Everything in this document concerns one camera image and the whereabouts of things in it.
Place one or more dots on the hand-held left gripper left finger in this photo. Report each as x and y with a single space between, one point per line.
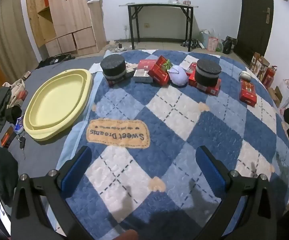
77 172

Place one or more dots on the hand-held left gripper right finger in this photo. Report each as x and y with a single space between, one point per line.
210 172

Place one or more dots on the red patterned box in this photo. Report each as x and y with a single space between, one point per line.
248 92

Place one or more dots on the white round device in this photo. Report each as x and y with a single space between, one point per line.
245 75

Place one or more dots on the yellow plastic basin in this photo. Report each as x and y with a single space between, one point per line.
57 102

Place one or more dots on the long red box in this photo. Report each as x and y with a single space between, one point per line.
209 88

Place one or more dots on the black foam cylinder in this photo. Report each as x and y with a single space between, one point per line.
113 66
207 72

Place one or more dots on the lavender fabric pouch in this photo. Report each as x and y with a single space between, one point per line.
178 76

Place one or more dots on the grey box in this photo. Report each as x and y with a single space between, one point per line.
142 77

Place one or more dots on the red and white box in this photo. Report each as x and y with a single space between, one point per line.
145 64

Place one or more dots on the translucent plastic bag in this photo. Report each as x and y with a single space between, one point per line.
288 92

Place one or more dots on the grey bed sheet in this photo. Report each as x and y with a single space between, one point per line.
42 155

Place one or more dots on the red fire extinguisher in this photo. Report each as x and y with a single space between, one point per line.
269 77

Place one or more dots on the bunch of keys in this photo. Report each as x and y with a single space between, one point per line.
22 145

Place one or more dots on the blue checked blanket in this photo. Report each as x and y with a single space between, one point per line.
172 110

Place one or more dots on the cardboard boxes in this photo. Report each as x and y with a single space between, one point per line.
258 63

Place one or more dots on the blue snack packet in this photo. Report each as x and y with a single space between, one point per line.
19 123

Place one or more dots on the red and black box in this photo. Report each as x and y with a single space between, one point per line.
8 137

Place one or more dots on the white phone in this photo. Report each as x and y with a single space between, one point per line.
3 215

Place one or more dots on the pile of clothes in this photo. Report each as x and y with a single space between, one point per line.
5 102

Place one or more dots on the black bag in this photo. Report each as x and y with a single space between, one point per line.
229 45

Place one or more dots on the small copper box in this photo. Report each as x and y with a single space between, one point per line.
26 75

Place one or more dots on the black case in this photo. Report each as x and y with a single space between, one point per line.
54 60

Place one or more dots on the dark door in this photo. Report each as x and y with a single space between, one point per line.
254 20

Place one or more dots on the green leafy sprig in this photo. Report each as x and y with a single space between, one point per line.
168 65

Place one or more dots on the pink and white bags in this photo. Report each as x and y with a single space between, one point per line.
210 42

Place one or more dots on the white cloth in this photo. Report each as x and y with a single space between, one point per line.
110 53

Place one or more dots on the white power strip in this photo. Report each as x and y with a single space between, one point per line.
119 46

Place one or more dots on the beige curtain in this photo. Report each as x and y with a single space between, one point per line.
7 37

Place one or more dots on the wooden wardrobe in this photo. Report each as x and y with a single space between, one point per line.
67 17

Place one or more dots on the black folding table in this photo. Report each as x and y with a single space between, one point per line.
159 5

